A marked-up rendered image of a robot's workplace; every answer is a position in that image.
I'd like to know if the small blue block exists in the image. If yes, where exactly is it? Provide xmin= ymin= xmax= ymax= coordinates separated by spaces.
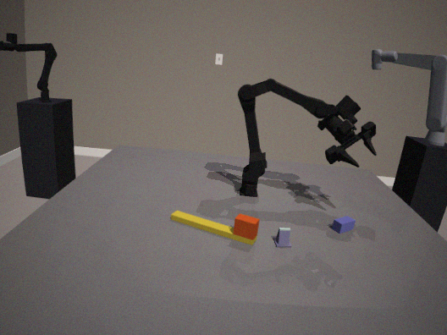
xmin=332 ymin=216 xmax=356 ymax=233

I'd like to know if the yellow bar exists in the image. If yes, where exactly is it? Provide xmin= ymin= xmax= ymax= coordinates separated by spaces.
xmin=171 ymin=211 xmax=260 ymax=245

